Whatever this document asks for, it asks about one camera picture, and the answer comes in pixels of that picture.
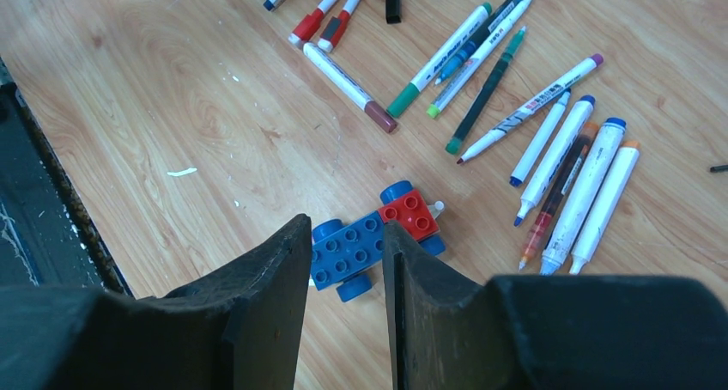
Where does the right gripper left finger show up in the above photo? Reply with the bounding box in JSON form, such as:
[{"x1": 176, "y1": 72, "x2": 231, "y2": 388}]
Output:
[{"x1": 165, "y1": 214, "x2": 312, "y2": 389}]

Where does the clear cap grey pen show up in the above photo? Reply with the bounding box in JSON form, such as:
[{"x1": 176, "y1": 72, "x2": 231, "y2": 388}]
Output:
[{"x1": 435, "y1": 0, "x2": 522, "y2": 84}]

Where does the brown cap marker horizontal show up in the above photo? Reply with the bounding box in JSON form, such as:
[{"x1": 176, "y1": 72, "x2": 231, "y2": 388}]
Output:
[{"x1": 303, "y1": 42, "x2": 397, "y2": 133}]

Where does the white paper scrap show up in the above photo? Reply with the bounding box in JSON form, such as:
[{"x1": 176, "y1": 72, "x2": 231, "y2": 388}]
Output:
[{"x1": 167, "y1": 168, "x2": 197, "y2": 178}]

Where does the black microphone tripod stand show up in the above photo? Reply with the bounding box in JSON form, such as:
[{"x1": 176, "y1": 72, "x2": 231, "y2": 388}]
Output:
[{"x1": 709, "y1": 164, "x2": 728, "y2": 174}]

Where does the dark green cap pen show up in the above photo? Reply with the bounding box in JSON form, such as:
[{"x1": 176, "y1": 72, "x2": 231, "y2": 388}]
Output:
[{"x1": 446, "y1": 26, "x2": 527, "y2": 155}]

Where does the purple cap marker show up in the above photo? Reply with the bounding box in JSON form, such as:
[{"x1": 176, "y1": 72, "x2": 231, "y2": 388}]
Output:
[{"x1": 457, "y1": 53, "x2": 604, "y2": 165}]

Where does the purple tip white marker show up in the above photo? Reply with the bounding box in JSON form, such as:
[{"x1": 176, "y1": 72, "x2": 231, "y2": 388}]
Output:
[{"x1": 513, "y1": 94, "x2": 596, "y2": 227}]

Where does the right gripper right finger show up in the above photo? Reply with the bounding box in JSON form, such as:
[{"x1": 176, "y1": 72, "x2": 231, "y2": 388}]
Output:
[{"x1": 382, "y1": 221, "x2": 496, "y2": 390}]

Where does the orange red cap marker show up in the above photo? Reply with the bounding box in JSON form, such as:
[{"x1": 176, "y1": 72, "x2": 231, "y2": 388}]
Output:
[{"x1": 519, "y1": 121, "x2": 599, "y2": 271}]

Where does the blue red toy robot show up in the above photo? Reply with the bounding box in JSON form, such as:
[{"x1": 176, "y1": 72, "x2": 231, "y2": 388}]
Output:
[{"x1": 310, "y1": 180, "x2": 446, "y2": 302}]

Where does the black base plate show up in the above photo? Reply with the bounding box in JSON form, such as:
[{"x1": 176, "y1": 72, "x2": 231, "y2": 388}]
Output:
[{"x1": 1, "y1": 66, "x2": 131, "y2": 296}]

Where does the green cap marker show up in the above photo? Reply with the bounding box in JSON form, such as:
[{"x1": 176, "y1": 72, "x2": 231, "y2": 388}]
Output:
[
  {"x1": 426, "y1": 0, "x2": 536, "y2": 120},
  {"x1": 386, "y1": 3, "x2": 492, "y2": 118}
]

